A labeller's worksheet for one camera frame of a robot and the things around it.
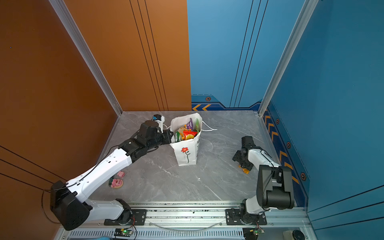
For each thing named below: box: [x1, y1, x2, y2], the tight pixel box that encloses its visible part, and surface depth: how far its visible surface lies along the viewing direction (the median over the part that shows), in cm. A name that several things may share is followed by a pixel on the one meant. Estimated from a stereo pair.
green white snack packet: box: [174, 131, 181, 143], surface depth 79 cm
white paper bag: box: [170, 113, 218, 167], surface depth 81 cm
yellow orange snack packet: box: [178, 124, 192, 141], surface depth 84 cm
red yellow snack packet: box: [183, 131, 198, 140], surface depth 81 cm
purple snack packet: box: [186, 118, 193, 132], surface depth 87 cm
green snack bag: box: [195, 118, 200, 135], surface depth 88 cm
